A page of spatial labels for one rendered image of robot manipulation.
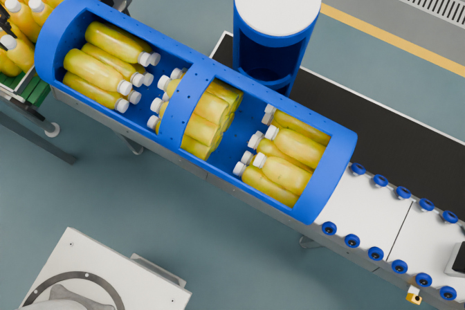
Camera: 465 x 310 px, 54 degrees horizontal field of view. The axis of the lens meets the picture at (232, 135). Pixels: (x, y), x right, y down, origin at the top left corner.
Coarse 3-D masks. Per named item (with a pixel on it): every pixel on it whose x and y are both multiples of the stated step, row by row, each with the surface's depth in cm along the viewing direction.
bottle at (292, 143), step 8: (272, 136) 122; (280, 136) 121; (288, 136) 120; (296, 136) 120; (304, 136) 121; (280, 144) 121; (288, 144) 120; (296, 144) 119; (304, 144) 119; (312, 144) 120; (320, 144) 121; (288, 152) 121; (296, 152) 120; (304, 152) 119; (312, 152) 119; (320, 152) 119; (304, 160) 120; (312, 160) 119
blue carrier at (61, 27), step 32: (64, 0) 123; (96, 0) 129; (64, 32) 120; (128, 32) 140; (160, 64) 143; (192, 64) 119; (160, 96) 144; (192, 96) 115; (256, 96) 117; (160, 128) 119; (256, 128) 140; (320, 128) 115; (192, 160) 123; (224, 160) 136; (320, 160) 110; (256, 192) 119; (320, 192) 110
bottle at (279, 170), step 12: (264, 156) 122; (276, 156) 122; (264, 168) 121; (276, 168) 119; (288, 168) 119; (300, 168) 121; (276, 180) 120; (288, 180) 119; (300, 180) 118; (300, 192) 119
